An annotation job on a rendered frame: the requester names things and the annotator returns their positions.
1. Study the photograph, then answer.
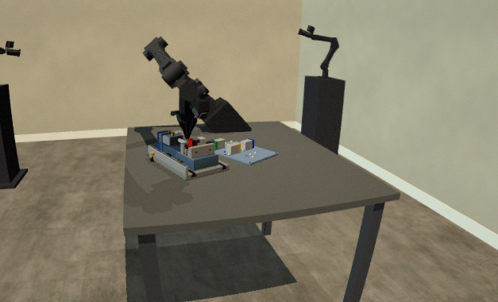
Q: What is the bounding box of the cream block with yellow end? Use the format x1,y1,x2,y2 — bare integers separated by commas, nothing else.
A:
226,142,241,155

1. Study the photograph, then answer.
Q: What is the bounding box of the cream rectangular block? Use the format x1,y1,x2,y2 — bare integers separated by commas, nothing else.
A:
214,138,226,150

